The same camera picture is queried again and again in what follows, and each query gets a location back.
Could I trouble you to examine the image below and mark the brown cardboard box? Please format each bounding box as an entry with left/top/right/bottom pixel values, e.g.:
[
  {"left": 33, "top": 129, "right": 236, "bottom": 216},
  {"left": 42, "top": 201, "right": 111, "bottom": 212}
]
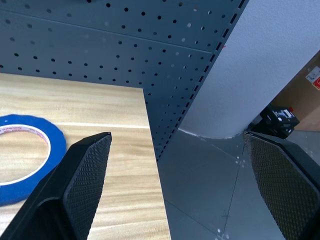
[{"left": 270, "top": 50, "right": 320, "bottom": 131}]

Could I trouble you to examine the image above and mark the blue tape roll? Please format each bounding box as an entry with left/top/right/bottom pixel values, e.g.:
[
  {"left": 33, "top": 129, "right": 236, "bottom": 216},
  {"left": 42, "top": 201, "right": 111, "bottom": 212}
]
[{"left": 0, "top": 114, "right": 68, "bottom": 207}]

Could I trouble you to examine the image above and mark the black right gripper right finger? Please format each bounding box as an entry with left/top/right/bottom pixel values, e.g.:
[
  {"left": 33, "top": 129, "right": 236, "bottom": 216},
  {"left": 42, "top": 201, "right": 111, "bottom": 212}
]
[{"left": 244, "top": 131, "right": 320, "bottom": 240}]

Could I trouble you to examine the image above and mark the black box with white print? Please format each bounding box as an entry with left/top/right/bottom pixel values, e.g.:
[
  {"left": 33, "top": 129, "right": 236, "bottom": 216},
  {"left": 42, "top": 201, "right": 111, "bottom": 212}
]
[{"left": 250, "top": 105, "right": 301, "bottom": 140}]

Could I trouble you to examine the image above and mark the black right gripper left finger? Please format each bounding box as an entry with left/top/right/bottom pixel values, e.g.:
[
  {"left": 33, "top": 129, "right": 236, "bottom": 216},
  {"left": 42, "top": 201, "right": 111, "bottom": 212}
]
[{"left": 0, "top": 131, "right": 113, "bottom": 240}]

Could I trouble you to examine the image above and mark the grey perforated pegboard panel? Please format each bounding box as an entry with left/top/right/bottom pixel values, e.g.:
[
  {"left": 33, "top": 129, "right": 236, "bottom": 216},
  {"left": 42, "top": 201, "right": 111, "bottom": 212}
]
[{"left": 0, "top": 0, "right": 251, "bottom": 162}]

